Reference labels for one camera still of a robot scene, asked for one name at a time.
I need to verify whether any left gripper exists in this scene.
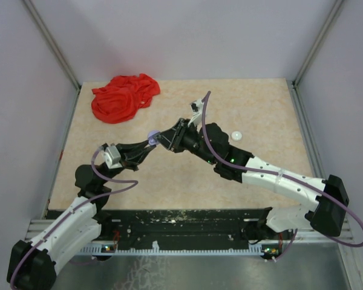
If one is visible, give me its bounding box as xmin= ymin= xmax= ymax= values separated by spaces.
xmin=98 ymin=140 xmax=155 ymax=185

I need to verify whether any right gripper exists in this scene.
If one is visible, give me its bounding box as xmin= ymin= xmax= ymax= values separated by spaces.
xmin=154 ymin=118 xmax=217 ymax=166

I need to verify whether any purple earbud case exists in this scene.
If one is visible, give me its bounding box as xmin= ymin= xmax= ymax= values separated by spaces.
xmin=147 ymin=130 xmax=160 ymax=146

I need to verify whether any white earbud case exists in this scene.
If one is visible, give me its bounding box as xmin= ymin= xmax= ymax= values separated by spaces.
xmin=231 ymin=131 xmax=243 ymax=141

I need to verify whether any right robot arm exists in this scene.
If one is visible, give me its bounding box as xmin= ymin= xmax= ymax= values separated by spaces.
xmin=153 ymin=118 xmax=349 ymax=239

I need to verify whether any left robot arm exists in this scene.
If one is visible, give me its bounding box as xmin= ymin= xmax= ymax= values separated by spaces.
xmin=7 ymin=140 xmax=156 ymax=289

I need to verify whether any red cloth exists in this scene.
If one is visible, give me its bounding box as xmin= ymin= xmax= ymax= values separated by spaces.
xmin=91 ymin=74 xmax=160 ymax=124

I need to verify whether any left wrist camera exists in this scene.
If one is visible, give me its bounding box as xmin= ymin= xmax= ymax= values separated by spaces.
xmin=102 ymin=144 xmax=122 ymax=169

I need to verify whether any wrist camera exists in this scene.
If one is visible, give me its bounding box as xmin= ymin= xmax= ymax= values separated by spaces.
xmin=188 ymin=98 xmax=204 ymax=127
xmin=102 ymin=144 xmax=122 ymax=169

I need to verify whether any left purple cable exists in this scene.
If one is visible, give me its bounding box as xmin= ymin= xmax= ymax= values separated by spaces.
xmin=9 ymin=144 xmax=139 ymax=288

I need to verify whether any purple cable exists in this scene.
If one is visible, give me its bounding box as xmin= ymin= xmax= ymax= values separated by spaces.
xmin=9 ymin=144 xmax=139 ymax=288
xmin=200 ymin=90 xmax=363 ymax=262

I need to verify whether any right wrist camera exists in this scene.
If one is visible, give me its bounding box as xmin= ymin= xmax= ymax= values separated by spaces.
xmin=188 ymin=98 xmax=204 ymax=127

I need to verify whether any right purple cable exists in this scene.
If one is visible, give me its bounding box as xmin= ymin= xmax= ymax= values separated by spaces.
xmin=200 ymin=90 xmax=363 ymax=262

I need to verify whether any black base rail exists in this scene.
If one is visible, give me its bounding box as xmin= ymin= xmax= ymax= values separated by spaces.
xmin=45 ymin=207 xmax=293 ymax=251

